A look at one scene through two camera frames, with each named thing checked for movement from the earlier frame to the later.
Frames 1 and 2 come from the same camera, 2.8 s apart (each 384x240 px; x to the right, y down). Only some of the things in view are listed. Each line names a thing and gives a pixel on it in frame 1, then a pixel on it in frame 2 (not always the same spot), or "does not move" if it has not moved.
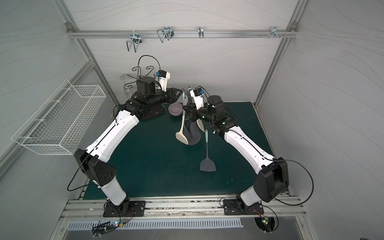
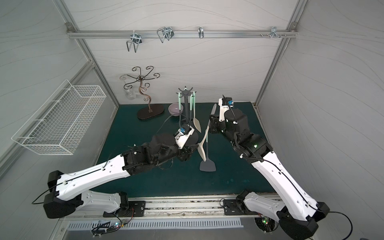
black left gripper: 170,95 to 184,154
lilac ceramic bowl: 175,109 does not move
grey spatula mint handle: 207,165 does not move
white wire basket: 58,124 does not move
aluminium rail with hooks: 137,37 does not move
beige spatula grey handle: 181,135 to 200,145
